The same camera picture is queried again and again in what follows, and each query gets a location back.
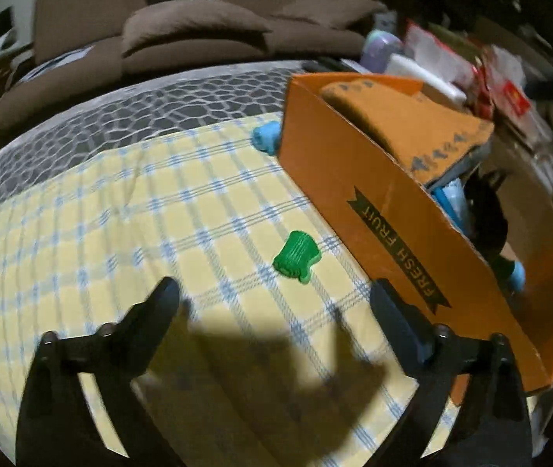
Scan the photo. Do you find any flat brown pillow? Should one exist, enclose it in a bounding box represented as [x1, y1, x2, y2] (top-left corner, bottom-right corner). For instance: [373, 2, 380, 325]
[276, 0, 384, 30]

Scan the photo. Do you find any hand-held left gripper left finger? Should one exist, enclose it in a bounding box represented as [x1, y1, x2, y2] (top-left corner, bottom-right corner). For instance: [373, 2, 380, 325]
[16, 276, 182, 467]

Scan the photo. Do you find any yellow checked cloth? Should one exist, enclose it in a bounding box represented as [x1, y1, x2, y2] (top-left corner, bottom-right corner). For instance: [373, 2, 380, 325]
[0, 112, 462, 458]

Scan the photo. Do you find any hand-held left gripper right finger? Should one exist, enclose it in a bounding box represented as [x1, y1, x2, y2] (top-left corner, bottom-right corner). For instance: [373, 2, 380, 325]
[369, 278, 535, 467]

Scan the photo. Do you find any orange cardboard box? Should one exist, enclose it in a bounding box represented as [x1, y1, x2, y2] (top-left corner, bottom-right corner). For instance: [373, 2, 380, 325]
[276, 72, 553, 397]

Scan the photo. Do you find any large brown pillow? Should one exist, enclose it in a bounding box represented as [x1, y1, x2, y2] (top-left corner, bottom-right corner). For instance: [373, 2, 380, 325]
[121, 0, 272, 56]

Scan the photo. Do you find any blue ribbed roll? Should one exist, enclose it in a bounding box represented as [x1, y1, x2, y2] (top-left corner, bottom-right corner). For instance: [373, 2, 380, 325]
[503, 260, 528, 293]
[251, 121, 282, 156]
[430, 177, 472, 239]

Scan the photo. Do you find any lavender round device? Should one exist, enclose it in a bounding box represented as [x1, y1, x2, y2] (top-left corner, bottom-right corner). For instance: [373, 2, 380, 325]
[360, 29, 404, 73]

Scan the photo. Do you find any black object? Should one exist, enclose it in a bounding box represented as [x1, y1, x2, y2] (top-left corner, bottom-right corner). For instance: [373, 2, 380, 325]
[464, 170, 511, 266]

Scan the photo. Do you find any green ribbed roll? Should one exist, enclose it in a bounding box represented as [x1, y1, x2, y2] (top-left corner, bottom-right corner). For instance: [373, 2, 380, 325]
[273, 230, 322, 284]

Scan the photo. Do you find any clear nut bag red label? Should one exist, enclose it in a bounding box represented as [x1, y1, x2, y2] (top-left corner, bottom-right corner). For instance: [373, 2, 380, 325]
[471, 53, 533, 118]

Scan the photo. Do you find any paper sheet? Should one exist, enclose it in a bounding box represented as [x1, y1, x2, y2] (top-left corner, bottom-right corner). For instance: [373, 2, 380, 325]
[26, 45, 96, 81]

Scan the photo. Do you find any brown sofa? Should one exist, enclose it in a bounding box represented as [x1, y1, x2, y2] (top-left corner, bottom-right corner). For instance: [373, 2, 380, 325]
[0, 0, 384, 130]

